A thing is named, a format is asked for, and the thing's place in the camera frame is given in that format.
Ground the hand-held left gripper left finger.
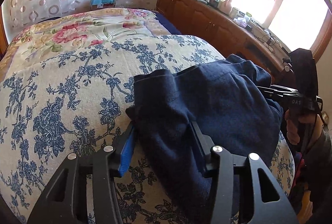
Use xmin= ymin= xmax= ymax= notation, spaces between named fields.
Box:
xmin=27 ymin=124 xmax=138 ymax=224

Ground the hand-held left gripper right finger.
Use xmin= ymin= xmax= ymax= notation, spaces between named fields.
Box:
xmin=189 ymin=121 xmax=299 ymax=224

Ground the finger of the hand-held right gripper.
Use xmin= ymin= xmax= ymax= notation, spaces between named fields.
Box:
xmin=257 ymin=85 xmax=286 ymax=103

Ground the navy blue t-shirt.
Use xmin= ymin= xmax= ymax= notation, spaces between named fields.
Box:
xmin=126 ymin=54 xmax=284 ymax=224

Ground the person's right forearm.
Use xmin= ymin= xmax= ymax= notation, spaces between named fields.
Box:
xmin=293 ymin=130 xmax=332 ymax=224

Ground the person's right hand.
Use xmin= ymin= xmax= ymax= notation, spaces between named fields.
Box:
xmin=284 ymin=110 xmax=325 ymax=145

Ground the white plastic bag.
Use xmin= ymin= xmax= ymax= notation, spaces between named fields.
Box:
xmin=235 ymin=17 xmax=249 ymax=28

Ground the blue floral bed sheet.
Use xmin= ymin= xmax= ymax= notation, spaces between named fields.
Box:
xmin=0 ymin=34 xmax=296 ymax=224

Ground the wooden low cabinet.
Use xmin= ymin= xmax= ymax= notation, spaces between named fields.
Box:
xmin=156 ymin=0 xmax=291 ymax=84

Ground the pink bottle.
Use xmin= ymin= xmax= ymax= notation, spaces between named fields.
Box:
xmin=218 ymin=0 xmax=232 ymax=13

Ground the dark blue blanket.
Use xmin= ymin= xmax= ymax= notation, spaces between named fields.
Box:
xmin=153 ymin=10 xmax=182 ymax=35

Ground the pink floral quilt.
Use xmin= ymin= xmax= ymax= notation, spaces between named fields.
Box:
xmin=0 ymin=7 xmax=161 ymax=79

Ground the blue tissue box on nightstand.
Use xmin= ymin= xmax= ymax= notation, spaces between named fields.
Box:
xmin=89 ymin=0 xmax=116 ymax=9

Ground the black cable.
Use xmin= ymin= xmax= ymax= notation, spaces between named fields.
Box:
xmin=262 ymin=34 xmax=280 ymax=52

